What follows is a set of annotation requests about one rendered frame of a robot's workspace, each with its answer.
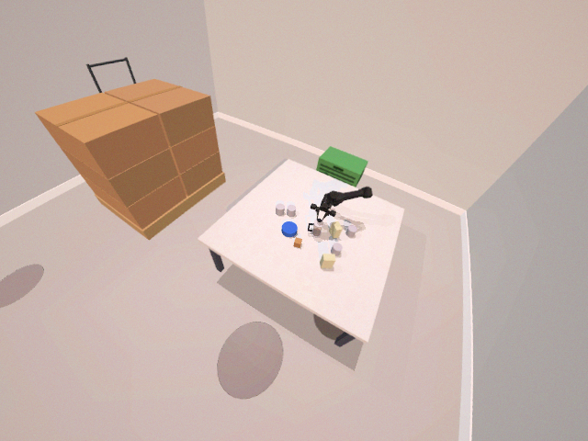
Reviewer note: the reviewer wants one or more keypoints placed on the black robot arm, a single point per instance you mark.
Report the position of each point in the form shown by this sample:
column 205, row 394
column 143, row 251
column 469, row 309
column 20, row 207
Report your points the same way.
column 336, row 198

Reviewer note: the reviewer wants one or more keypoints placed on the blue short cylinder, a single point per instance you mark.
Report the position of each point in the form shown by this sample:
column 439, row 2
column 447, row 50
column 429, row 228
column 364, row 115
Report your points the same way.
column 289, row 229

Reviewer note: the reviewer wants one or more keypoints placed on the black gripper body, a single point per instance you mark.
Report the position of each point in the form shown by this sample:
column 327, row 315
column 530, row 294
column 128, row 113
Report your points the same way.
column 332, row 212

